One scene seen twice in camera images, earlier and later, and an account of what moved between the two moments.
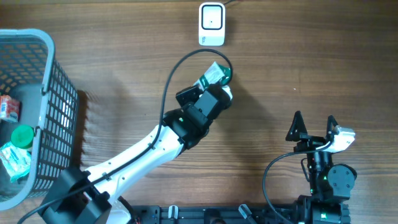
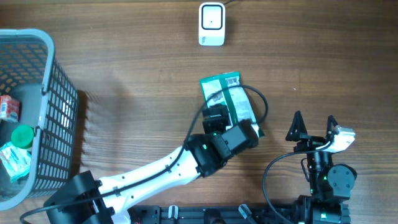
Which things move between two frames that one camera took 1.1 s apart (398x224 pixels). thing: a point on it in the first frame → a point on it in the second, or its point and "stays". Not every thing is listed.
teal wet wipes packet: (16, 161) stays
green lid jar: (22, 136) stays
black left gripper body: (189, 97) → (220, 127)
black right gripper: (310, 142) stays
